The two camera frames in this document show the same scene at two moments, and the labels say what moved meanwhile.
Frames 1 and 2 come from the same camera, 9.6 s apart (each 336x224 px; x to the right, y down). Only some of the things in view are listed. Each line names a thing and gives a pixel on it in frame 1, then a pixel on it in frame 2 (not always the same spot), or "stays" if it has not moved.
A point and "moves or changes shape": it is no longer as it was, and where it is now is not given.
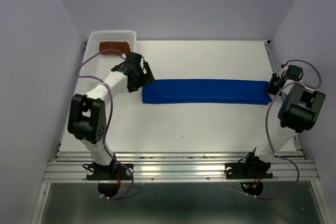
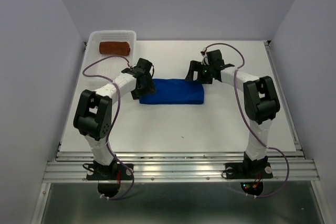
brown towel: x=123 y=46 stays
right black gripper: x=269 y=88 → x=195 y=65
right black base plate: x=238 y=171 stays
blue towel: x=205 y=91 moves or changes shape
